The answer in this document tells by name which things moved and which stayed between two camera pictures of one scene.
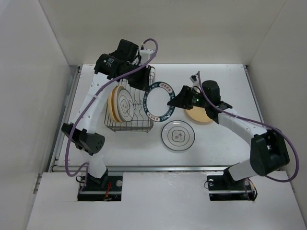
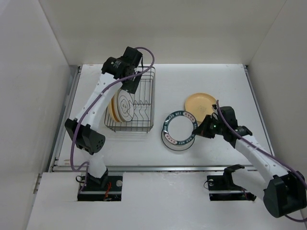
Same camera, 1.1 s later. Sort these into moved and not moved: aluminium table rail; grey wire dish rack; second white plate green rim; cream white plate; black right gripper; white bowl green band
Moved: white bowl green band; black right gripper
Not moved: grey wire dish rack; second white plate green rim; aluminium table rail; cream white plate
